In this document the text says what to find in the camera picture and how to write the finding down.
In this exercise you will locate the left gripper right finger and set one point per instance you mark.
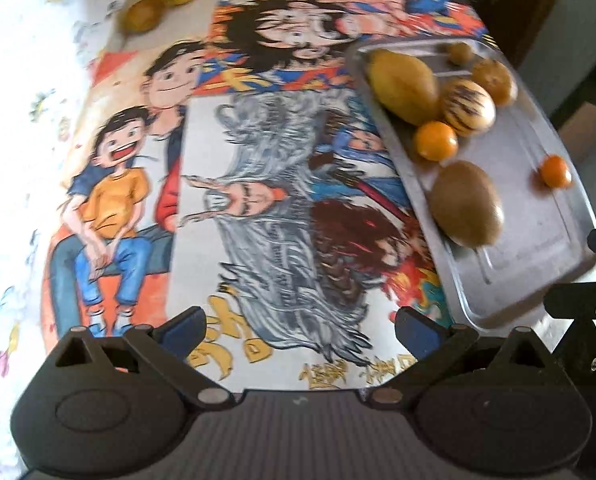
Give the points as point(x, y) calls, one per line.
point(436, 349)

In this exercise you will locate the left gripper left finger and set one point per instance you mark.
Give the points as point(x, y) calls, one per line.
point(164, 350)

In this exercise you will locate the brown-green mango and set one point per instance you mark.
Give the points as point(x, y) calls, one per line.
point(143, 16)

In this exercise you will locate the stainless steel tray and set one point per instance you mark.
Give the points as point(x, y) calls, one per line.
point(543, 241)

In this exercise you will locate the orange mandarin right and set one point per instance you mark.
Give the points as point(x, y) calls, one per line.
point(554, 172)

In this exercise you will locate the orange mandarin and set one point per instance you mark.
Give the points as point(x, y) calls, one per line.
point(436, 141)
point(554, 172)

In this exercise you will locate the colourful cartoon table mat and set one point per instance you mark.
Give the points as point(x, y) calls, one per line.
point(239, 171)

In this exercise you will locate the orange mandarin left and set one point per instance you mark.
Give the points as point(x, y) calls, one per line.
point(436, 141)

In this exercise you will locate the striped pepino melon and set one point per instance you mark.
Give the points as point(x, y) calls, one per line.
point(467, 108)

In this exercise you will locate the yellow-green mango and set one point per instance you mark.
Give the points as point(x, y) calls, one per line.
point(404, 85)

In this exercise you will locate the pale pepino melon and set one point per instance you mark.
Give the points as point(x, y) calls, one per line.
point(494, 77)

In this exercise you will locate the small brown round fruit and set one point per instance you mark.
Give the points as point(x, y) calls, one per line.
point(460, 54)

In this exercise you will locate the white cartoon print tablecloth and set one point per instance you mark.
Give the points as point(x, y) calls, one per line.
point(50, 51)

